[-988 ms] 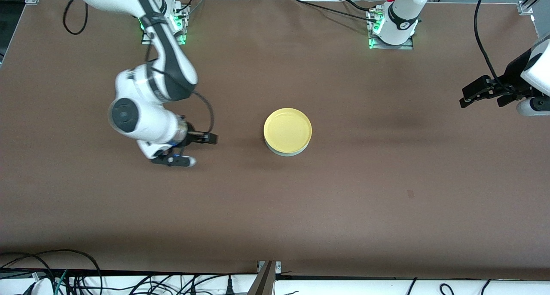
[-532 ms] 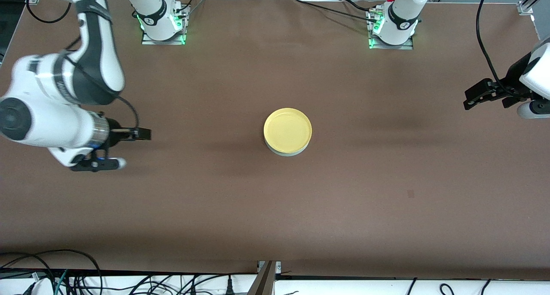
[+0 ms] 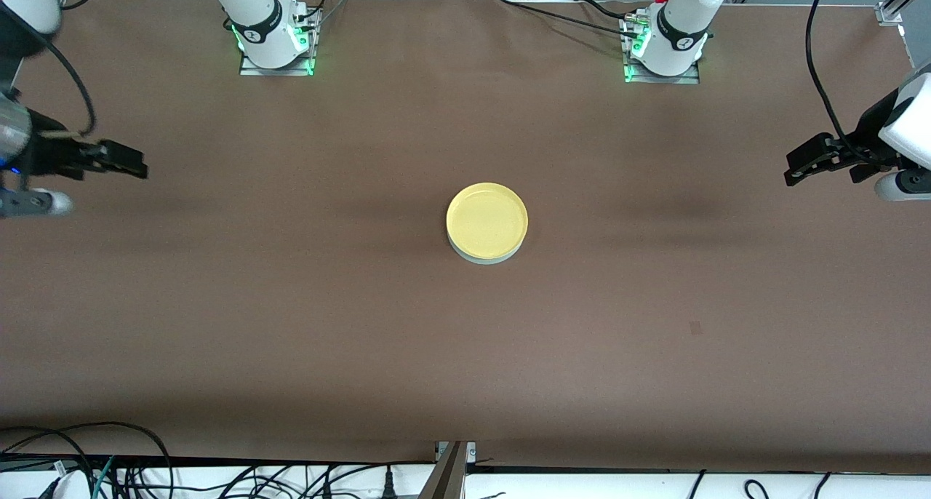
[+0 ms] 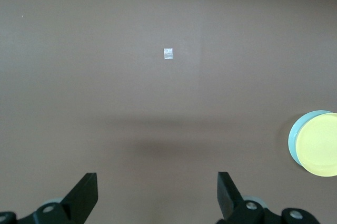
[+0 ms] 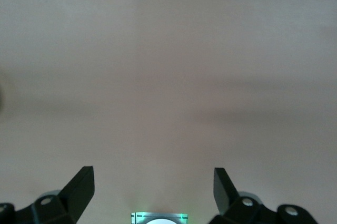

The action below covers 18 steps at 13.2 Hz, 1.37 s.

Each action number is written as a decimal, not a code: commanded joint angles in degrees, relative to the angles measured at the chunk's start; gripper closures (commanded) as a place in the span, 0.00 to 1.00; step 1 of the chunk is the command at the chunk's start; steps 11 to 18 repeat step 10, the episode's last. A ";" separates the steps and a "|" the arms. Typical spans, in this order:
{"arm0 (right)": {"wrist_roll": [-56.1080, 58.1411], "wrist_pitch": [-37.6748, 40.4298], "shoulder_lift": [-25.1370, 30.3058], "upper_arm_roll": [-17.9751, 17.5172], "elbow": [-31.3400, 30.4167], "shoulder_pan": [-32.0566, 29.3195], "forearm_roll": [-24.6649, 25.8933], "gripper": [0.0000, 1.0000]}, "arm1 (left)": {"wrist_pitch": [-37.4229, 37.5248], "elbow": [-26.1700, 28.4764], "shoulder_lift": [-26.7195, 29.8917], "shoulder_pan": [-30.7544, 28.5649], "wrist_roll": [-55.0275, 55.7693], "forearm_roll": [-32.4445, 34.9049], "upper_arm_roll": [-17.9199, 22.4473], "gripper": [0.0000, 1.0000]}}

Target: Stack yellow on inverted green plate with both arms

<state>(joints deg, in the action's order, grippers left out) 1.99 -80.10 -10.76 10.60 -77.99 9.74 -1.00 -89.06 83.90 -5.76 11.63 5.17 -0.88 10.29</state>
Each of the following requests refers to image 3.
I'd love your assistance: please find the yellow round plate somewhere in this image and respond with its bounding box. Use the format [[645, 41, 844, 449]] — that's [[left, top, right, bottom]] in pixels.
[[446, 183, 529, 260]]

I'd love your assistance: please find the pale green round plate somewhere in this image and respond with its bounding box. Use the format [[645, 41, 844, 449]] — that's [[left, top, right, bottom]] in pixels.
[[447, 233, 526, 266]]

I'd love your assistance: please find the brown table cover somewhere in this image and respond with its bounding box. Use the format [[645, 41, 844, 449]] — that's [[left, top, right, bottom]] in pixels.
[[0, 0, 931, 478]]

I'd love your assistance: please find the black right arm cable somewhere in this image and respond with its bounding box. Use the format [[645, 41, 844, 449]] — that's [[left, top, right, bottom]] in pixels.
[[22, 15, 97, 136]]

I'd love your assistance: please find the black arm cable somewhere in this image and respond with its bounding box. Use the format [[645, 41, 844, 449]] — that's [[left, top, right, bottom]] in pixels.
[[22, 15, 97, 136], [805, 0, 877, 161]]

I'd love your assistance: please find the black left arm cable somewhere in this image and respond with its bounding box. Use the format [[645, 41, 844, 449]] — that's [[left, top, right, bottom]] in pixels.
[[805, 0, 877, 161]]

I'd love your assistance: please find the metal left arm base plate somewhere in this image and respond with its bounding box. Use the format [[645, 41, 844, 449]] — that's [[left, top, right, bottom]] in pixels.
[[623, 15, 701, 85]]

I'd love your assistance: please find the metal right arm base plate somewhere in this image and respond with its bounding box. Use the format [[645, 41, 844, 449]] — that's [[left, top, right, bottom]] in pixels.
[[239, 8, 316, 76]]

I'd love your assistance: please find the short black cable on table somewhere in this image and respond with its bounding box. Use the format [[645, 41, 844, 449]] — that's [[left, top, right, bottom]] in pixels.
[[578, 0, 634, 20]]

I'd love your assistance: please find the long black cable on table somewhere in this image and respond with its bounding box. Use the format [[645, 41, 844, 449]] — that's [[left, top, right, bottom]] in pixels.
[[498, 0, 641, 34]]

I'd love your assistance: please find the large arched black cable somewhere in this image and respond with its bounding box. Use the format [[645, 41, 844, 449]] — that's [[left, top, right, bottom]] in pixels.
[[0, 421, 174, 499]]

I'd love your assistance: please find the green cable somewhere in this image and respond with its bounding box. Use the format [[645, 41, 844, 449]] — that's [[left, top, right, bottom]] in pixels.
[[93, 457, 117, 499]]

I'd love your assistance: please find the aluminium frame beam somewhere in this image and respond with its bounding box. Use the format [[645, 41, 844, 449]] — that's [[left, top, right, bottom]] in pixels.
[[418, 441, 477, 499]]

